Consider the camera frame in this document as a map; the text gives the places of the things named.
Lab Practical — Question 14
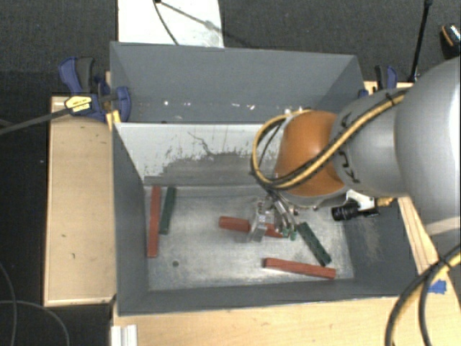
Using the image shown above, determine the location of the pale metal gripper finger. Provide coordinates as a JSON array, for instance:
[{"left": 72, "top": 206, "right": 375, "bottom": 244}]
[
  {"left": 254, "top": 199, "right": 269, "bottom": 228},
  {"left": 246, "top": 224, "right": 268, "bottom": 244}
]

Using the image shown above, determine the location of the red-brown block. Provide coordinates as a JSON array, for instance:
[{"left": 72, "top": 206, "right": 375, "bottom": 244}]
[
  {"left": 146, "top": 185, "right": 163, "bottom": 260},
  {"left": 218, "top": 216, "right": 285, "bottom": 239},
  {"left": 261, "top": 257, "right": 337, "bottom": 280}
]

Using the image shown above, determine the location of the dark green flat block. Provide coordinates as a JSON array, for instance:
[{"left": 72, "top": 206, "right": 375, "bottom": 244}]
[
  {"left": 295, "top": 221, "right": 333, "bottom": 267},
  {"left": 158, "top": 186, "right": 178, "bottom": 236}
]

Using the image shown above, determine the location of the grey metal bin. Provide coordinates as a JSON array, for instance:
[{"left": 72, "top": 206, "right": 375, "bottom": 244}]
[{"left": 109, "top": 40, "right": 421, "bottom": 317}]

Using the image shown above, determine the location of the pale wood board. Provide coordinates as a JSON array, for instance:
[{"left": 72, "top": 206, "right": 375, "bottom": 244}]
[{"left": 42, "top": 94, "right": 118, "bottom": 308}]

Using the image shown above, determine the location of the black cylinder on white bracket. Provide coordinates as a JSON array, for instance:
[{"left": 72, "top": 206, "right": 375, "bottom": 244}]
[{"left": 331, "top": 189, "right": 381, "bottom": 223}]

